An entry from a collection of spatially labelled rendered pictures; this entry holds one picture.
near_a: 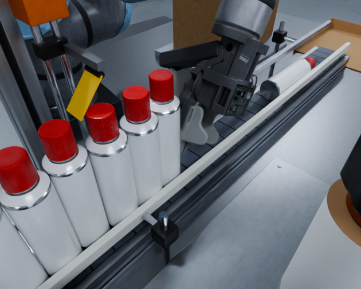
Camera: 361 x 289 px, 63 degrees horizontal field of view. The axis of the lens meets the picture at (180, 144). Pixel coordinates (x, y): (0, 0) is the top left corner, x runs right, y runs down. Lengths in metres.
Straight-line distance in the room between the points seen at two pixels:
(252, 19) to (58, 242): 0.38
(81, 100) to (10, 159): 0.10
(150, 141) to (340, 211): 0.23
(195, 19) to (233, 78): 0.53
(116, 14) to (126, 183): 0.45
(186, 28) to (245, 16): 0.55
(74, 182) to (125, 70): 0.66
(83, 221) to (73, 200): 0.05
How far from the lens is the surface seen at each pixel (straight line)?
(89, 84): 0.34
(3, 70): 0.42
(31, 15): 0.35
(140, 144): 0.38
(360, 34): 1.39
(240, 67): 0.44
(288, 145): 0.71
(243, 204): 0.50
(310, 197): 0.55
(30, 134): 0.47
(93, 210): 0.40
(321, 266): 0.32
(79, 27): 0.68
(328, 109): 0.86
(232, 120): 0.66
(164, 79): 0.39
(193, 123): 0.47
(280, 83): 0.73
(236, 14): 0.44
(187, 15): 0.96
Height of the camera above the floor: 1.28
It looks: 42 degrees down
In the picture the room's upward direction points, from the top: straight up
